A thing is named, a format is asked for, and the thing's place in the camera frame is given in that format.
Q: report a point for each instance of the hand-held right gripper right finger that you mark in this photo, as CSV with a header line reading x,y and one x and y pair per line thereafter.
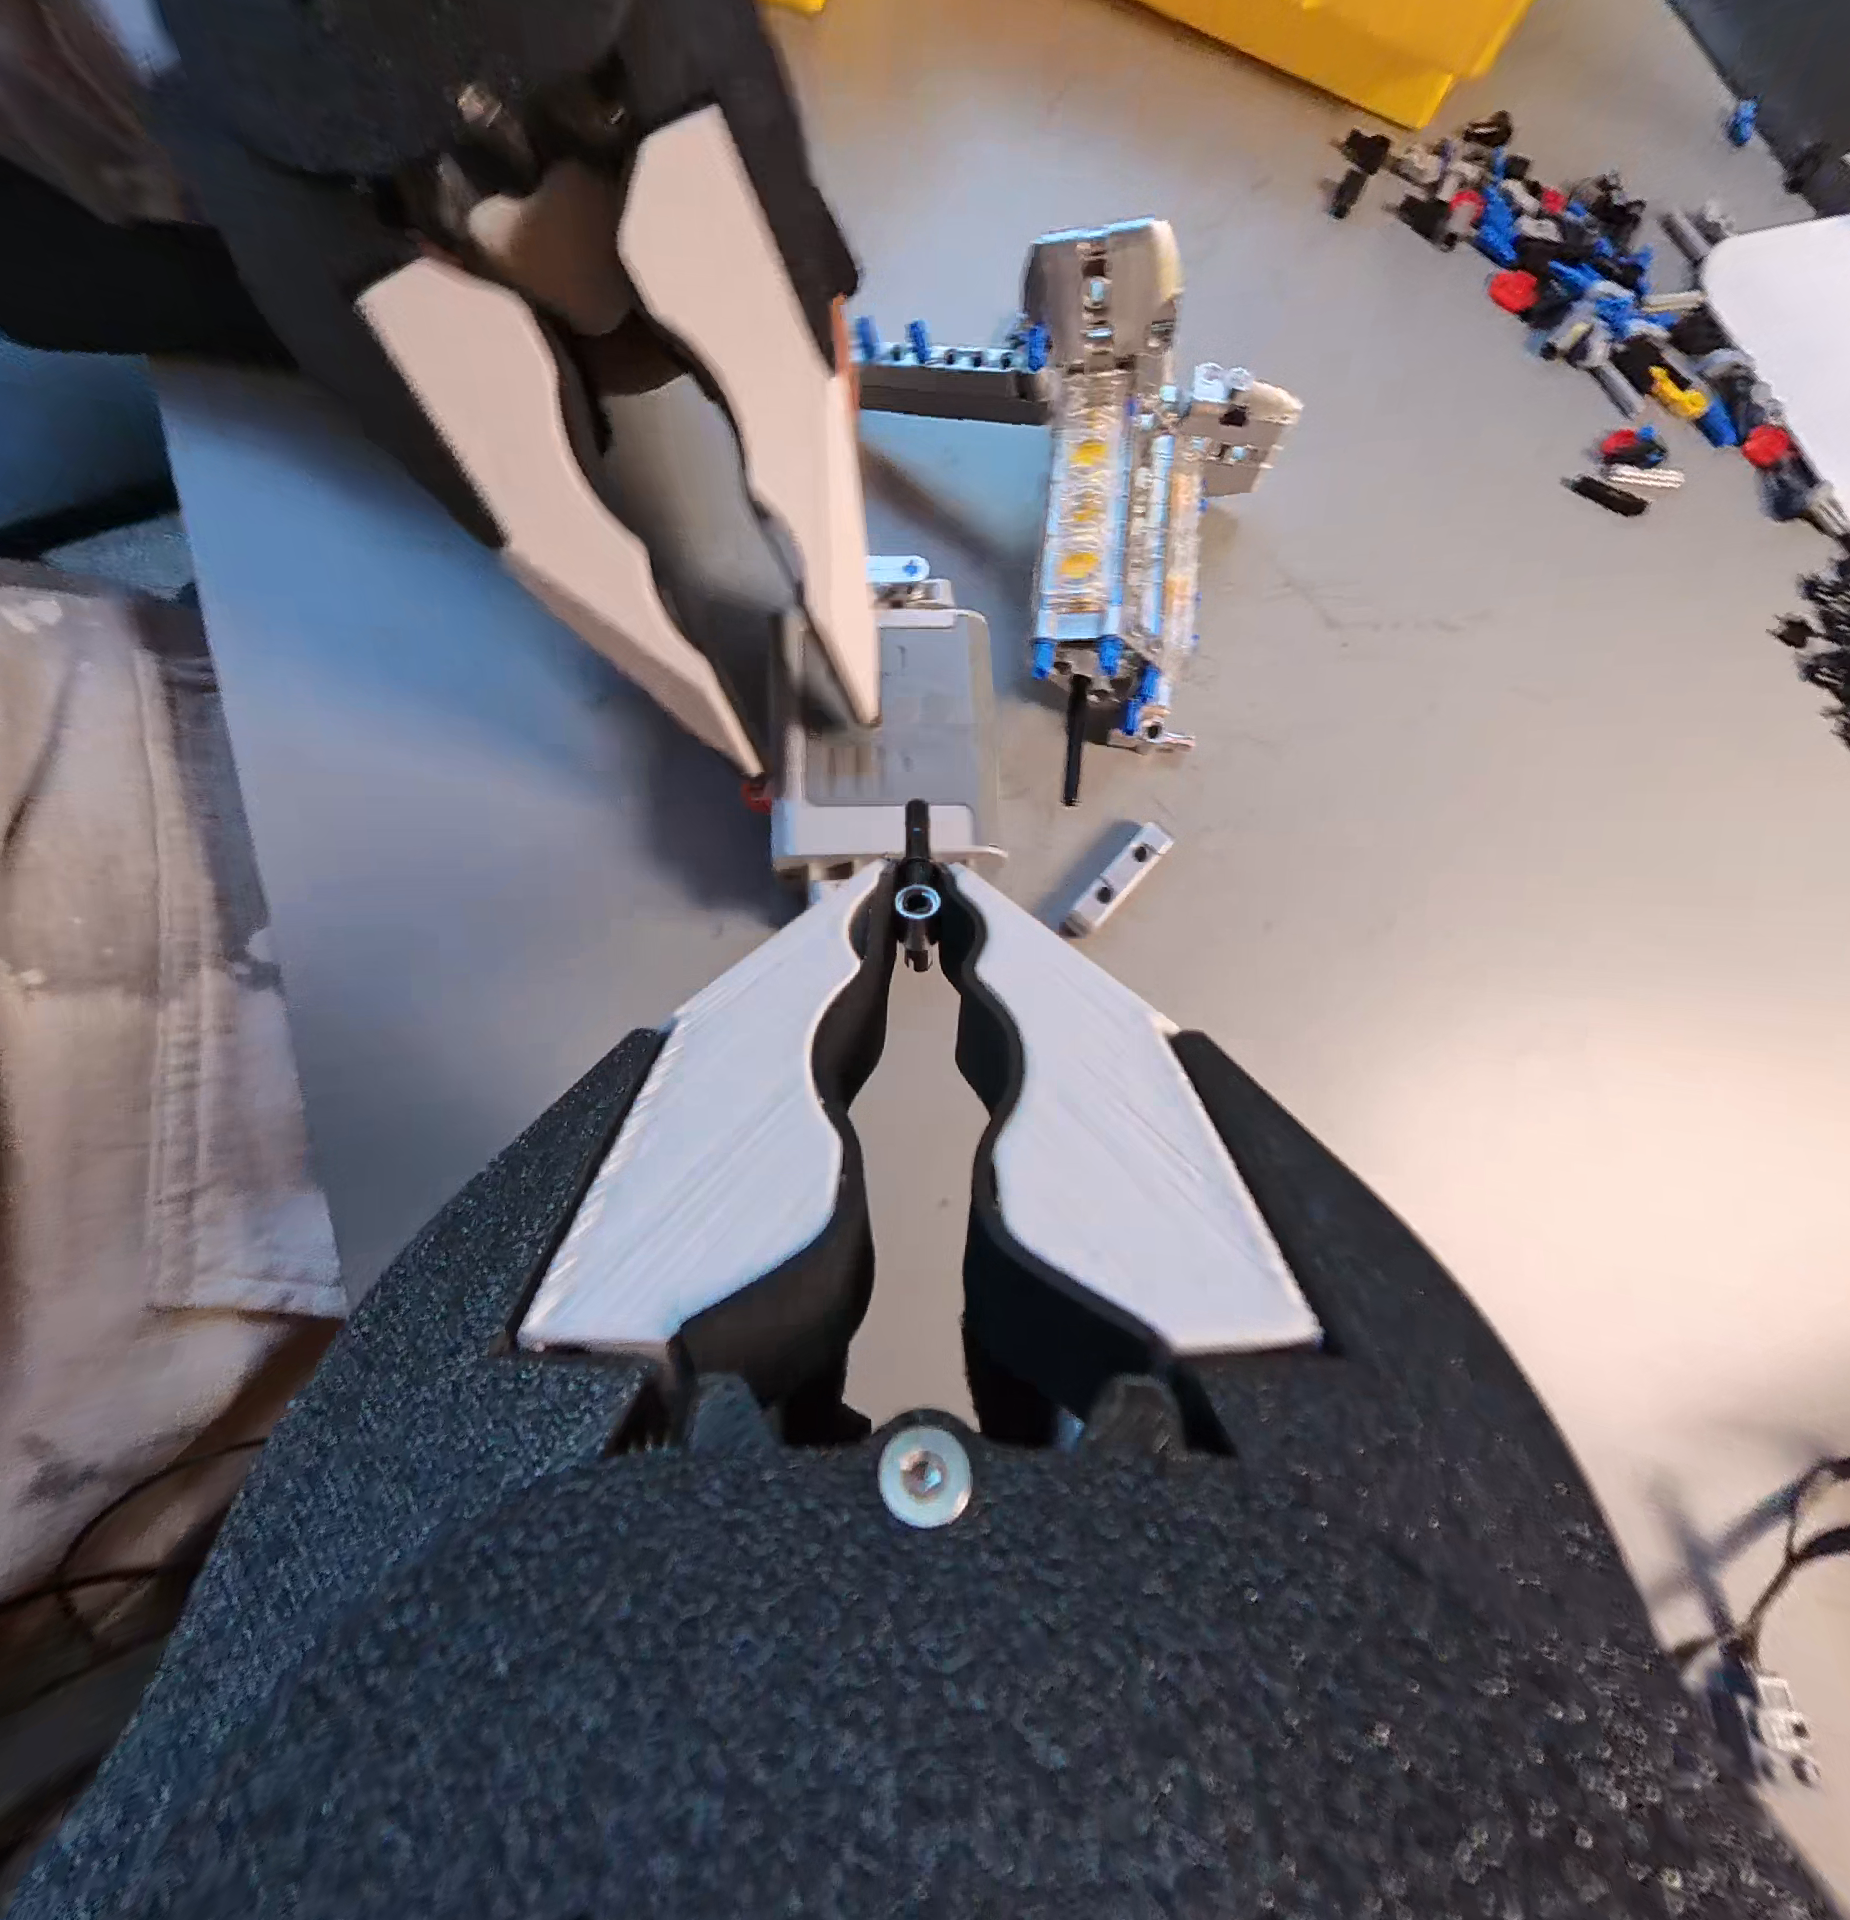
x,y
1150,1187

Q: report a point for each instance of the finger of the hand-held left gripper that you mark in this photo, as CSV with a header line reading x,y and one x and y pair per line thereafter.
x,y
536,449
752,359

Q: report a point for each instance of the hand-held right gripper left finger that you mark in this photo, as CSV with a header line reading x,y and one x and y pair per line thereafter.
x,y
685,1187

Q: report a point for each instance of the white three-hole beam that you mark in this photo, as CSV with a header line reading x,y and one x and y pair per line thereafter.
x,y
1113,875

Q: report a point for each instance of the grey battery box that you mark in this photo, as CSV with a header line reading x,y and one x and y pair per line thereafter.
x,y
926,707

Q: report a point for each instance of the toy engine model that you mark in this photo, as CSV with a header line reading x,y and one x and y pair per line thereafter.
x,y
1121,494

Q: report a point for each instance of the black long connector pin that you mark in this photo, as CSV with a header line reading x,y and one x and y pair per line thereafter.
x,y
916,841

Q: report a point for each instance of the yellow plastic bin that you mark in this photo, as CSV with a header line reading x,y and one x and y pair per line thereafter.
x,y
1345,36

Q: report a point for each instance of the scattered small coloured parts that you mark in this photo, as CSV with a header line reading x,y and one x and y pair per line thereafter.
x,y
1584,285

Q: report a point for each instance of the pile of small black parts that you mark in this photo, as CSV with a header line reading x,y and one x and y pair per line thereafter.
x,y
1841,647

